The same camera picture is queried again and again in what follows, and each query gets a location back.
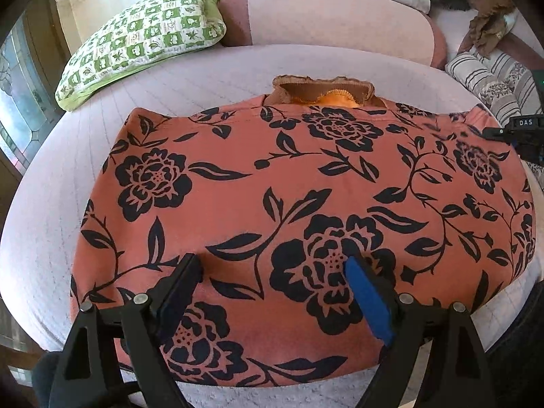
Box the brown crumpled clothes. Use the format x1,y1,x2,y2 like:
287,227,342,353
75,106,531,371
459,0,517,56

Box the stained glass window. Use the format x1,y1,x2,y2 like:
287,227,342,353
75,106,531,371
0,17,47,179

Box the pink bolster cushion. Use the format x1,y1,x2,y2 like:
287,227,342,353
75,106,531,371
219,0,448,69

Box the small striped floral pillow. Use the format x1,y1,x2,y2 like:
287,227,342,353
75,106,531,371
445,52,521,113

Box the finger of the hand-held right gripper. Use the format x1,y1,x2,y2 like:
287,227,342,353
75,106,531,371
483,126,517,142

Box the pale backrest with maroon band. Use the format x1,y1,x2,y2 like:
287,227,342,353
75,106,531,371
433,8,544,73

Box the large striped floral pillow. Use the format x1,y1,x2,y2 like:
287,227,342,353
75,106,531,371
484,49,544,111

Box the green checkered pillow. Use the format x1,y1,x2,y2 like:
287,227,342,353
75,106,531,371
55,0,227,112

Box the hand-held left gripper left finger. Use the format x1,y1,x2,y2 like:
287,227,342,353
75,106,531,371
49,253,204,408

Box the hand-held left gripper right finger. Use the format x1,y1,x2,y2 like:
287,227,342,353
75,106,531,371
344,256,496,408

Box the orange black floral blouse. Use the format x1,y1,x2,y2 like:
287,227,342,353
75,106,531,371
70,75,537,387

